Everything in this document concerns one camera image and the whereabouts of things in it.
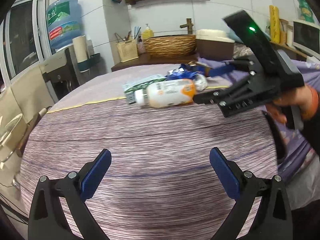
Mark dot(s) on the sliding window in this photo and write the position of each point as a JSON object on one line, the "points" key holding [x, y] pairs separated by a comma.
{"points": [[22, 35]]}

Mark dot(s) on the blue snack wrapper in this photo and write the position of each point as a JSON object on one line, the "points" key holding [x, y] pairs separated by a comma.
{"points": [[183, 74]]}

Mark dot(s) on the woven basket basin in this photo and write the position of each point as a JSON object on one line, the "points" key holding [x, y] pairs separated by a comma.
{"points": [[170, 46]]}

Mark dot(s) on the wooden side table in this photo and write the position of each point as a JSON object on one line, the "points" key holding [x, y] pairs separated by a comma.
{"points": [[287, 48]]}

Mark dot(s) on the brown wooden chair back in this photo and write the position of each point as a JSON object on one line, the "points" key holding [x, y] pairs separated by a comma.
{"points": [[32, 127]]}

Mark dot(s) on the purple striped tablecloth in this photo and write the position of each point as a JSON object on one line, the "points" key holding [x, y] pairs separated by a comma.
{"points": [[150, 142]]}

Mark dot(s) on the small pink bottle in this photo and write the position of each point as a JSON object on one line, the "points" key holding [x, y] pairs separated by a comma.
{"points": [[141, 46]]}

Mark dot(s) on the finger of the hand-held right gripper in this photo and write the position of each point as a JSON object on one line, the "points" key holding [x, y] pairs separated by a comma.
{"points": [[205, 97], [220, 71]]}

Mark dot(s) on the white orange plastic bottle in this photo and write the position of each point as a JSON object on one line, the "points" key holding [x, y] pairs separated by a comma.
{"points": [[167, 93]]}

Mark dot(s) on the green white drink carton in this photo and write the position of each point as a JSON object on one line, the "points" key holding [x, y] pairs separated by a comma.
{"points": [[140, 86]]}

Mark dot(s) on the wooden counter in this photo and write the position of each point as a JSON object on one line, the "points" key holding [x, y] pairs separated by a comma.
{"points": [[140, 60]]}

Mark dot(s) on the purple floral cloth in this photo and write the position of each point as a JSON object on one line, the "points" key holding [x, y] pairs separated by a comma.
{"points": [[295, 142]]}

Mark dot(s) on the brown cream lidded box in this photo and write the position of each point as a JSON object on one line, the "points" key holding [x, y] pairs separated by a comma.
{"points": [[213, 48]]}

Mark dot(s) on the lavender cloth yellow trim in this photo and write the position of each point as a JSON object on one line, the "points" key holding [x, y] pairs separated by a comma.
{"points": [[100, 87]]}

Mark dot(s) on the tall yellow packet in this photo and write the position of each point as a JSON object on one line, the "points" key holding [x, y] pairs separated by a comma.
{"points": [[274, 22]]}

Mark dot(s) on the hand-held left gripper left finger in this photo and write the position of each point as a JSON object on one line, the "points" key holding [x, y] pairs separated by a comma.
{"points": [[96, 172]]}

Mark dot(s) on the crumpled silver foil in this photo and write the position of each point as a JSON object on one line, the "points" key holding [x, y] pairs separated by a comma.
{"points": [[201, 81]]}

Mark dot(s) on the brown gold wrapper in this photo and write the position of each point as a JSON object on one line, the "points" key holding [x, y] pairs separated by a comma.
{"points": [[197, 63]]}

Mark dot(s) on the person's right hand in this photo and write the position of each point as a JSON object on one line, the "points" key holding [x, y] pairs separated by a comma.
{"points": [[306, 102]]}

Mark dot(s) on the white microwave oven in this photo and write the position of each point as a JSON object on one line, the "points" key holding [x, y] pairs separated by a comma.
{"points": [[306, 37]]}

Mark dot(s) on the brown patterned cloth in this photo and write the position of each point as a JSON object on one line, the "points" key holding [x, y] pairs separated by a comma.
{"points": [[241, 51]]}

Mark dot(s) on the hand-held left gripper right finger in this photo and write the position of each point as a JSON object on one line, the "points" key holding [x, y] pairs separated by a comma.
{"points": [[225, 172]]}

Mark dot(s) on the yellow soap pump bottle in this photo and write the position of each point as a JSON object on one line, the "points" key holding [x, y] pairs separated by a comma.
{"points": [[148, 33]]}

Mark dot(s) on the cream chopstick holder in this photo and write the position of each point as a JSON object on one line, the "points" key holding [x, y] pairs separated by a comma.
{"points": [[127, 50]]}

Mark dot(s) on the beige cloth cover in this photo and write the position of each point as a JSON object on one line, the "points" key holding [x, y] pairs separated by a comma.
{"points": [[30, 87]]}

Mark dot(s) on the cream pot with lid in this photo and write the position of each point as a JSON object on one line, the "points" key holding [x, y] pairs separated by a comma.
{"points": [[10, 135]]}

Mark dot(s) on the bamboo faucet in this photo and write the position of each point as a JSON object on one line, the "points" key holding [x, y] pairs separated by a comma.
{"points": [[189, 26]]}

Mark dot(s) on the clear storage jar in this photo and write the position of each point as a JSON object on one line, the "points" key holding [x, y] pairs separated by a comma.
{"points": [[285, 32]]}

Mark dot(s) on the water dispenser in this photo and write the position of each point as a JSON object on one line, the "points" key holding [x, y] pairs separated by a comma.
{"points": [[60, 67]]}

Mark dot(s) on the blue water jug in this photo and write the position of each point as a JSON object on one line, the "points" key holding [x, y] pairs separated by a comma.
{"points": [[63, 22]]}

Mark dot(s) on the bundle of chopsticks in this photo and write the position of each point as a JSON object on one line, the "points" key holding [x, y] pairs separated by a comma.
{"points": [[128, 36]]}

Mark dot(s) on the paper towel roll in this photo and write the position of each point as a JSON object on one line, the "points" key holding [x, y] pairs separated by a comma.
{"points": [[80, 50]]}

